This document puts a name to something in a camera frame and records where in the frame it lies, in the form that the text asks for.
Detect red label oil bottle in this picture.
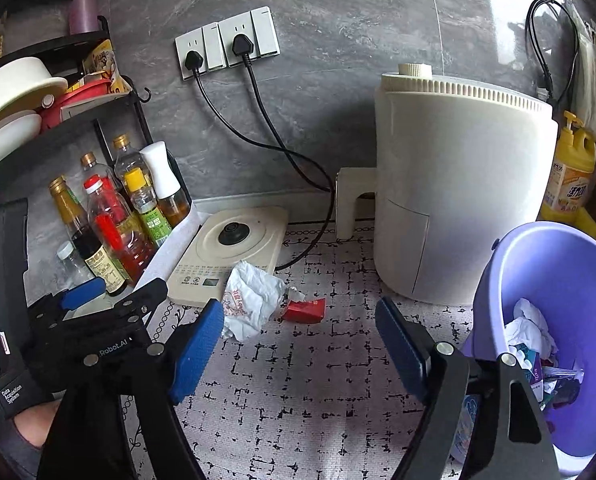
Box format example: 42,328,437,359
83,175,156,283

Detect small clear jar white cap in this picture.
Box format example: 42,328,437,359
55,241,96,291

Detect beige kettle base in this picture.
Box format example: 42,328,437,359
167,206,290,306

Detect white tissue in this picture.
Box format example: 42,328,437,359
503,298,559,358

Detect yellow detergent bottle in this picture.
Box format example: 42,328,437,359
540,111,596,223

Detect gold cap clear bottle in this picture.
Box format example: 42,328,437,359
113,134,146,181

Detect black hanging cable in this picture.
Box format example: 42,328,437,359
525,0,581,103

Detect white air fryer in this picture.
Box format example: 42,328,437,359
335,63,559,306

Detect white top oil sprayer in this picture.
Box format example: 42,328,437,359
140,141,191,228

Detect black power cable with plug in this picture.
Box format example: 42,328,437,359
232,34,336,271
185,51,335,196

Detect pink bottle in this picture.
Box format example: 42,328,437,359
69,0,100,35

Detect red packet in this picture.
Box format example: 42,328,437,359
282,297,326,322

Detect black metal shelf rack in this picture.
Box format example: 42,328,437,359
0,15,154,241

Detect white plate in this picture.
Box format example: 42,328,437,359
0,110,43,166

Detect red plastic container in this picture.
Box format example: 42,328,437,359
40,77,129,133

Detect white deep bowl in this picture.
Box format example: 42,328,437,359
0,57,69,133

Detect white red print paper bag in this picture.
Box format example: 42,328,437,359
220,260,287,343

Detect yellow cap green label bottle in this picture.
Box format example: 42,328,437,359
124,167,174,248

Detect white hanging cloth bags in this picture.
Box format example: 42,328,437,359
573,25,596,156

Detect purple plastic bucket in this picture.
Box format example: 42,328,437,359
473,222,596,478

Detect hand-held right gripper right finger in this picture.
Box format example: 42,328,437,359
375,296,561,480

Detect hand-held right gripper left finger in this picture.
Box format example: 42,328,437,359
38,299,226,480

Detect person's left forearm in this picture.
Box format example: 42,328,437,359
0,400,61,466

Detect white black patterned mat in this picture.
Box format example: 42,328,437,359
123,220,509,480

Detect yellow snack packet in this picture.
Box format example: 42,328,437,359
82,40,131,96

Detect dark soy sauce bottle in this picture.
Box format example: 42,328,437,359
48,176,129,297

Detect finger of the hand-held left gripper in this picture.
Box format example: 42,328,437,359
28,279,107,323
28,278,169,391

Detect white wall socket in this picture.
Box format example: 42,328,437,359
175,22,226,80
219,6,281,68

